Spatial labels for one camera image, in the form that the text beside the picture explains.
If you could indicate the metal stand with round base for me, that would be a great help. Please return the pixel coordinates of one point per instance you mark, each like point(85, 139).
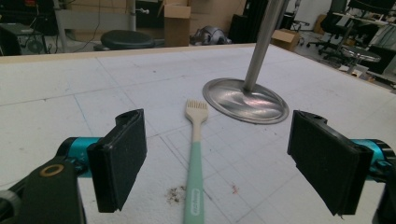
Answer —
point(252, 87)

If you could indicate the grey helmet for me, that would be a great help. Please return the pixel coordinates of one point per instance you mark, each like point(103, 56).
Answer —
point(209, 35)

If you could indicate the small cardboard box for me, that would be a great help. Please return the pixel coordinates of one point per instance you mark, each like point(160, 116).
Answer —
point(285, 39)

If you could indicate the black round stool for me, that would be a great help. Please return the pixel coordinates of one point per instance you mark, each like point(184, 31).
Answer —
point(127, 39)

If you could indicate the black cabinet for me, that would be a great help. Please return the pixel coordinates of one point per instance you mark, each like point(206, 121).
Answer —
point(246, 21)

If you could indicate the black computer case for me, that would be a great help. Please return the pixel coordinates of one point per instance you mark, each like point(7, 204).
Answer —
point(20, 39)

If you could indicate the tall cardboard box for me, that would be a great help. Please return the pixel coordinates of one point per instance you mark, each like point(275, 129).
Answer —
point(176, 23)

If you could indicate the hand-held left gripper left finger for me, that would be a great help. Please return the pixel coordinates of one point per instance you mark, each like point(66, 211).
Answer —
point(120, 161)

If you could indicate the black office chair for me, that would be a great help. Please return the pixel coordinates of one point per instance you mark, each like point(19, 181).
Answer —
point(332, 28)

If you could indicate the chrome round stool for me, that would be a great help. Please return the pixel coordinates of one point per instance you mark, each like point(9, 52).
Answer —
point(358, 56)

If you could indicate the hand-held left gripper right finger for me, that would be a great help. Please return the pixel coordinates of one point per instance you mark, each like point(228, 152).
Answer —
point(327, 161)

